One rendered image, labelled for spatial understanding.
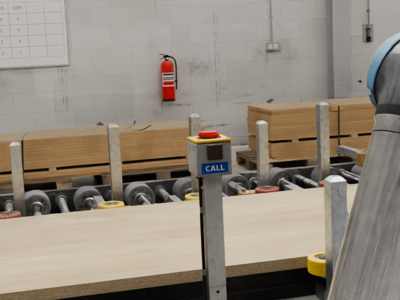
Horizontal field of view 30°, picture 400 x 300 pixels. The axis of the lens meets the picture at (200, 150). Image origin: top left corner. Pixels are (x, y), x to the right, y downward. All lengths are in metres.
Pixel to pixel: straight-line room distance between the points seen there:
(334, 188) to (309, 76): 7.68
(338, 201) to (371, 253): 0.58
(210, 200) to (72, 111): 7.13
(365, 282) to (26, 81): 7.66
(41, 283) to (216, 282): 0.41
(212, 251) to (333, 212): 0.26
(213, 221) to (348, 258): 0.52
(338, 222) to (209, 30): 7.32
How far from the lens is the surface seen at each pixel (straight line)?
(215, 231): 1.45
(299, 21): 9.12
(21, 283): 1.70
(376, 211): 0.96
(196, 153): 1.39
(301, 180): 3.15
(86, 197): 2.89
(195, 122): 2.53
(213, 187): 1.43
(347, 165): 3.34
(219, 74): 8.80
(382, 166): 0.97
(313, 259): 1.71
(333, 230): 1.54
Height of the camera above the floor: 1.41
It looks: 8 degrees down
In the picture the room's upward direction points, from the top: 3 degrees counter-clockwise
